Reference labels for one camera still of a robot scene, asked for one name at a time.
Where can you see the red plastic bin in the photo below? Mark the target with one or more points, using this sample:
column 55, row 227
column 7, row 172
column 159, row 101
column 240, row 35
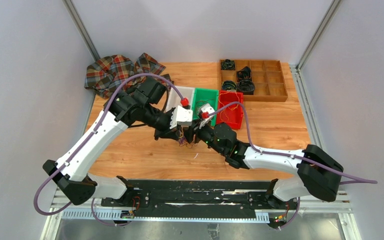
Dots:
column 232, row 115

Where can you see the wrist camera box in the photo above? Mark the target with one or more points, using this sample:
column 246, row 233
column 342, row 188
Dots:
column 205, row 119
column 182, row 116

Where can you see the green plastic bin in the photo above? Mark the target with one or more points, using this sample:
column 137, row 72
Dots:
column 202, row 96

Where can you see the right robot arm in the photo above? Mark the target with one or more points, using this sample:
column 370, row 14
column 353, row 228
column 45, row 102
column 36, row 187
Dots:
column 315, row 172

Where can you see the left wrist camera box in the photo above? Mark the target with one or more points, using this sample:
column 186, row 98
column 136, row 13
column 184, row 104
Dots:
column 182, row 116

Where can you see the plaid flannel shirt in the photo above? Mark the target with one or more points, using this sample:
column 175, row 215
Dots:
column 105, row 75

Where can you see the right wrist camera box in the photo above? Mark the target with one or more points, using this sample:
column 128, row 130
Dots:
column 205, row 119

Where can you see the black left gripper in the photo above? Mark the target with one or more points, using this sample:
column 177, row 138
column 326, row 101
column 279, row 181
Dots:
column 168, row 132

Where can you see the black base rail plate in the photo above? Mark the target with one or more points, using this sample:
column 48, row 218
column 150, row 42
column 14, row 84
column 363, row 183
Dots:
column 197, row 200

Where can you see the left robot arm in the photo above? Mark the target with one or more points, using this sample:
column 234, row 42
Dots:
column 71, row 171

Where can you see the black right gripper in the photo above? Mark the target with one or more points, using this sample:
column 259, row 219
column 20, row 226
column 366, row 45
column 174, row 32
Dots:
column 188, row 133

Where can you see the wooden compartment tray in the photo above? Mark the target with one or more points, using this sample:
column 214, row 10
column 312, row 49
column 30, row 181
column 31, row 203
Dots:
column 259, row 80

